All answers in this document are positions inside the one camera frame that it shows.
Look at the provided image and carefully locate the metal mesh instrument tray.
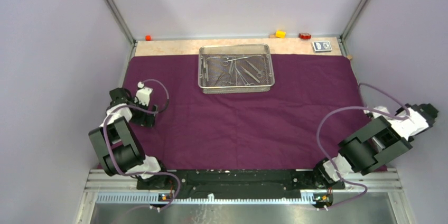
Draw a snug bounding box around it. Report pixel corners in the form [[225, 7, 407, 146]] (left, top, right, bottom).
[[198, 44, 275, 94]]

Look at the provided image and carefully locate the purple cloth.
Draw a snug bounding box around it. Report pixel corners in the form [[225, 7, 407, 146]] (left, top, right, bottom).
[[124, 54, 369, 169]]

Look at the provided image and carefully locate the blue playing card deck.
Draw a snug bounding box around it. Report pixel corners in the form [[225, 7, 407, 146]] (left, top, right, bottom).
[[312, 41, 332, 53]]

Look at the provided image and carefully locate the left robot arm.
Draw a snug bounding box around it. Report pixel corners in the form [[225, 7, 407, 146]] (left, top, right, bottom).
[[88, 87, 170, 189]]

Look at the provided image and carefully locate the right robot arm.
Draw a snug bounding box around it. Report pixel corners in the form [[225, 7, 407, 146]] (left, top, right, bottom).
[[310, 104, 439, 188]]

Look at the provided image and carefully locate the steel forceps clamp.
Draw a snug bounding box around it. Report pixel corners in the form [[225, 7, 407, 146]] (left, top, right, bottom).
[[222, 57, 249, 66]]

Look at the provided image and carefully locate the steel hemostat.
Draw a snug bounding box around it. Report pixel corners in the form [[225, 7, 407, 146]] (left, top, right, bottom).
[[241, 67, 260, 83]]

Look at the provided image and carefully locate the yellow small block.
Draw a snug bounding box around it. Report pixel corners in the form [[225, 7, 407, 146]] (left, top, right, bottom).
[[275, 30, 286, 39]]

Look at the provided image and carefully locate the red small block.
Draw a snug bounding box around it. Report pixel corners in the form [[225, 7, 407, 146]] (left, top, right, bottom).
[[298, 33, 312, 40]]

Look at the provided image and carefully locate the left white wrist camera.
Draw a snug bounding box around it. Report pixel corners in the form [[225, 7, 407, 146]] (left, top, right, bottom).
[[134, 81, 153, 107]]

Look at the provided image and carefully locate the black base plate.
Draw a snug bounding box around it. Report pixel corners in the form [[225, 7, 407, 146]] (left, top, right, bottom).
[[136, 169, 345, 199]]

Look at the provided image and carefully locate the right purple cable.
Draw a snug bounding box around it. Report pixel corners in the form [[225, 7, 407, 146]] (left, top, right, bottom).
[[315, 82, 412, 211]]

